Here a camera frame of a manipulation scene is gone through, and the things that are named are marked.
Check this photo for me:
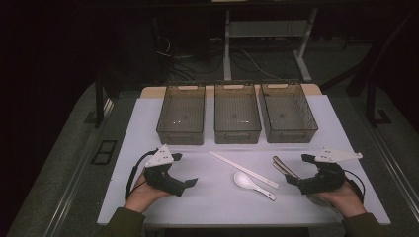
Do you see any hand-held gripper black cable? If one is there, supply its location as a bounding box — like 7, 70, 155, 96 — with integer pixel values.
124, 148, 159, 202
344, 169, 366, 203

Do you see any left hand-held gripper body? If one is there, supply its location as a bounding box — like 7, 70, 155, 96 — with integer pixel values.
143, 143, 187, 198

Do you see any white metal stand frame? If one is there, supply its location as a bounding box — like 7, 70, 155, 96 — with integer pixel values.
222, 7, 319, 83

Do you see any left hand-held gripper black cable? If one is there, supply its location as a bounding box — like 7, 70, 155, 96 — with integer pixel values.
124, 148, 159, 202

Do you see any person's left hand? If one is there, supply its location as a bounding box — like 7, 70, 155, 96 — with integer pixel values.
124, 171, 172, 214

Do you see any white table cover sheet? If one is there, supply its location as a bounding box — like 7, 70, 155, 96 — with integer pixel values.
97, 94, 392, 226

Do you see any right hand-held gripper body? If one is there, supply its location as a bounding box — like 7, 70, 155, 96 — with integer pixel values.
297, 146, 364, 196

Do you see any right hand-held gripper black cable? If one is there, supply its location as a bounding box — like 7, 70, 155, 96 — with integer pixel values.
344, 169, 366, 203

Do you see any person's right hand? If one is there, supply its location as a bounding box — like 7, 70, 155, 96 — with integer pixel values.
314, 180, 368, 219

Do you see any bundle of floor cables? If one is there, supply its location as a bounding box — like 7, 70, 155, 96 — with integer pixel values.
154, 33, 281, 83

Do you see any black metal stand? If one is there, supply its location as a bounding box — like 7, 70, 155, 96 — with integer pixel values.
83, 70, 115, 129
365, 75, 393, 127

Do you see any white ceramic spoon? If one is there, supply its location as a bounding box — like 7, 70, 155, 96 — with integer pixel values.
233, 171, 277, 202

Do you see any smoky transparent plastic bin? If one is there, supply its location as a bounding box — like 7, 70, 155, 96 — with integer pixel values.
213, 80, 263, 145
155, 81, 207, 146
259, 79, 319, 144

